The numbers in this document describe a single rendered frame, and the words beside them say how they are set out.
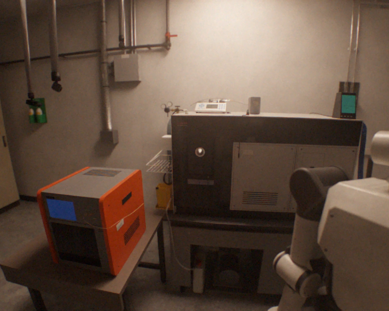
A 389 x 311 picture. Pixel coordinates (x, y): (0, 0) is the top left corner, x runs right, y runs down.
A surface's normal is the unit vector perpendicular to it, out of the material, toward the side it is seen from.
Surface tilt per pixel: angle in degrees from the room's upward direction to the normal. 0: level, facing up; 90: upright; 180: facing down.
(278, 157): 90
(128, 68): 90
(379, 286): 87
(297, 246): 87
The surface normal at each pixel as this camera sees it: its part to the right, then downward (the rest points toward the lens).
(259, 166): -0.14, 0.24
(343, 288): -0.95, 0.02
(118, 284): 0.00, -0.97
